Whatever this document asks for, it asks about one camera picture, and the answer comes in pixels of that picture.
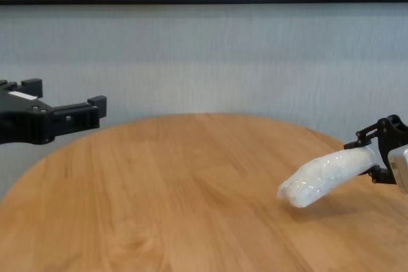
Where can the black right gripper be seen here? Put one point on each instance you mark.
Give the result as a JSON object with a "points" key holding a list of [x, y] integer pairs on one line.
{"points": [[393, 135]]}

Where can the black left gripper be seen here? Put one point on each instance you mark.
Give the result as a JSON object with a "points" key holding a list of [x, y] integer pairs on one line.
{"points": [[22, 119]]}

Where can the white plastic-wrapped sandbag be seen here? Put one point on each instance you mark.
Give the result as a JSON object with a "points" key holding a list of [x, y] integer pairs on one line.
{"points": [[325, 173]]}

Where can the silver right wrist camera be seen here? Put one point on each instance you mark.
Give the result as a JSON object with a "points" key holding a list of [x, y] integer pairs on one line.
{"points": [[400, 170]]}

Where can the black horizontal wall rail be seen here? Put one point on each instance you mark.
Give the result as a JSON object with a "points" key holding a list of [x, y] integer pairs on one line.
{"points": [[204, 1]]}

